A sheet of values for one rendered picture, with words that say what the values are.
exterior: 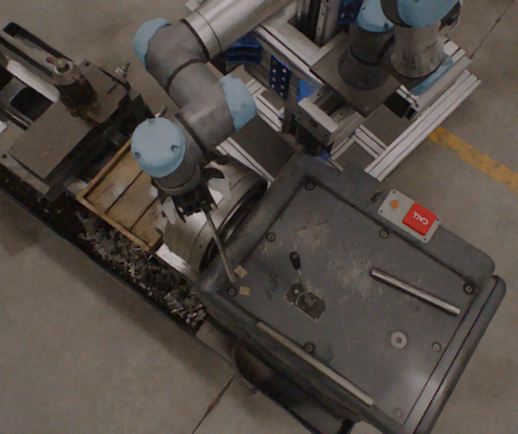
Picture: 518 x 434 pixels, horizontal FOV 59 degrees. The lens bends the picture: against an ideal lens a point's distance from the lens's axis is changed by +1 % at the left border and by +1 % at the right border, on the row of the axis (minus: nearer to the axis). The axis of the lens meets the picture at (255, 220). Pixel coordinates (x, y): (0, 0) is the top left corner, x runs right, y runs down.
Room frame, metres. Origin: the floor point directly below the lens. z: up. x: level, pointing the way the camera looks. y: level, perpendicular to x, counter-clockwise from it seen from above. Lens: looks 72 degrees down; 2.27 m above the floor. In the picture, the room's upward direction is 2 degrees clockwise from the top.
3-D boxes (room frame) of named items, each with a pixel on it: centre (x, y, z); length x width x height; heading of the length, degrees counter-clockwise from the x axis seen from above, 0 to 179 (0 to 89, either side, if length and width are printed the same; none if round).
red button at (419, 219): (0.35, -0.38, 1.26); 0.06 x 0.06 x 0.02; 56
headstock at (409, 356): (0.21, -0.23, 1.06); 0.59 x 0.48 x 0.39; 56
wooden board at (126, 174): (0.57, 0.35, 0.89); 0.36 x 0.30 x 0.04; 146
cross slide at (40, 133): (0.77, 0.61, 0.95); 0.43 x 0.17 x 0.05; 146
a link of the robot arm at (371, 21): (0.84, -0.30, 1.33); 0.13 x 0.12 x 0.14; 40
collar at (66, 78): (0.82, 0.57, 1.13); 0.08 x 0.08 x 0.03
